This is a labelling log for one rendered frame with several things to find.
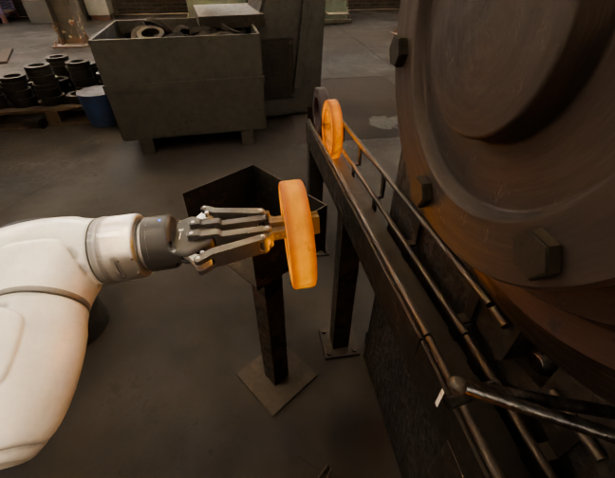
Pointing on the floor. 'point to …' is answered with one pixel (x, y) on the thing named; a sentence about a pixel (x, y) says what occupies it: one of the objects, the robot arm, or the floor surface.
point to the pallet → (42, 92)
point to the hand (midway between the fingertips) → (294, 225)
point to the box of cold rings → (180, 79)
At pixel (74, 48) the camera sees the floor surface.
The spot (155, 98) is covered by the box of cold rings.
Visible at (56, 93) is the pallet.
